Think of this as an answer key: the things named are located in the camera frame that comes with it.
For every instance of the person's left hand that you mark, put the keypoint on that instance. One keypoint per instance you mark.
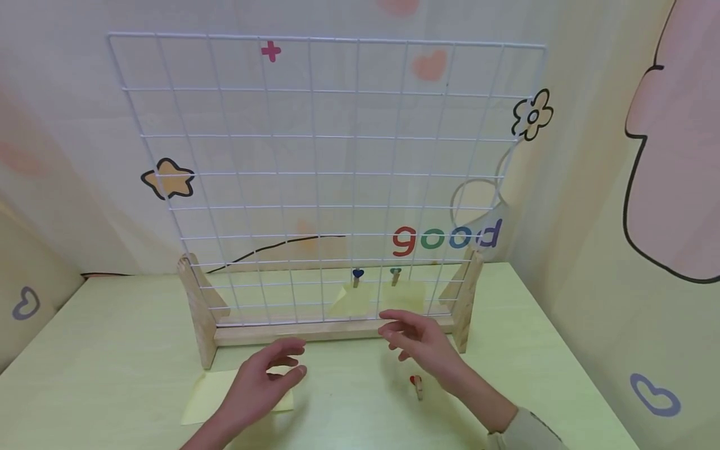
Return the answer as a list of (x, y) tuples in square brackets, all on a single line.
[(255, 389)]

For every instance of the person's right hand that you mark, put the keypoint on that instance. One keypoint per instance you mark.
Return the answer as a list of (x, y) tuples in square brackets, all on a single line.
[(434, 355)]

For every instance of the person's right fingers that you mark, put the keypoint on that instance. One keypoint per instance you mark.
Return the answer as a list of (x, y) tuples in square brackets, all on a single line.
[(389, 327)]

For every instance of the person's left fingers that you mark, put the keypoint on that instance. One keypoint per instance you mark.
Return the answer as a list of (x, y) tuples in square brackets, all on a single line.
[(285, 362)]

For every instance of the person's left index finger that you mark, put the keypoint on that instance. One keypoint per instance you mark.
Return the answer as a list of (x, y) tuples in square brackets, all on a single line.
[(284, 344)]

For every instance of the person's right thumb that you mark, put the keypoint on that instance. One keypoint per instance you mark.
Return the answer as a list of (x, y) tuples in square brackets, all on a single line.
[(398, 340)]

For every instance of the person's left thumb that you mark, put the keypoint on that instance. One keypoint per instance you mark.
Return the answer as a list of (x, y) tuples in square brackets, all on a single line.
[(293, 377)]

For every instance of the person's right index finger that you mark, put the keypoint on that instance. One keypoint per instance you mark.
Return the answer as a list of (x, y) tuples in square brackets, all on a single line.
[(402, 316)]

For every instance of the person's right forearm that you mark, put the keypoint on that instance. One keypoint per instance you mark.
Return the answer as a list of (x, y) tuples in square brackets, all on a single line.
[(487, 400)]

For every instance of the person's left forearm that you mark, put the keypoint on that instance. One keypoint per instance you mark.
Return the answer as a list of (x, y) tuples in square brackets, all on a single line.
[(216, 431)]

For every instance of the yellow sticky note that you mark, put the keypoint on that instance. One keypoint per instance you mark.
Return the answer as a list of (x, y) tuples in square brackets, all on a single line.
[(353, 302), (409, 297), (203, 400)]

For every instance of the green heart wooden clothespin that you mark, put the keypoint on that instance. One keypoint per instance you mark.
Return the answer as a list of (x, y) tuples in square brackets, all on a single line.
[(396, 277)]

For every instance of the light wooden stand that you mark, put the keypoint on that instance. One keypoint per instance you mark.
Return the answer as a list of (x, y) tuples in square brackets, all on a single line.
[(332, 331)]

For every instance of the red heart wooden clothespin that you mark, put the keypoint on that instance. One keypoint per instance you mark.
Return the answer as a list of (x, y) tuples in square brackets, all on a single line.
[(418, 389)]

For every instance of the blue heart wooden clothespin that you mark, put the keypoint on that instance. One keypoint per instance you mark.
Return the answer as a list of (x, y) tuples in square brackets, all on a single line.
[(357, 275)]

